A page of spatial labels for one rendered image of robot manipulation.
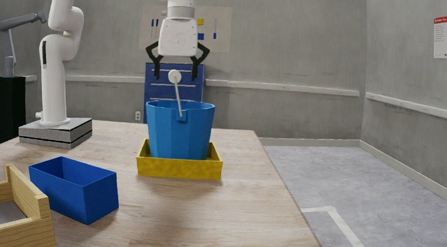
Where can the blue open-top box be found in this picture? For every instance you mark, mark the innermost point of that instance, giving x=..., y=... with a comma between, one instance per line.
x=75, y=189

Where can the light wooden crate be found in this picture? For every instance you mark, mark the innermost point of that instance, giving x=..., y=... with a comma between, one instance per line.
x=25, y=216

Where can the blue pail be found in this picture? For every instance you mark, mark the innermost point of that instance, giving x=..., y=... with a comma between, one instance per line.
x=179, y=129

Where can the yellow rectangular tray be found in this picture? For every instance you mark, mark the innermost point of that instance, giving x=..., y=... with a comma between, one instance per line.
x=178, y=168

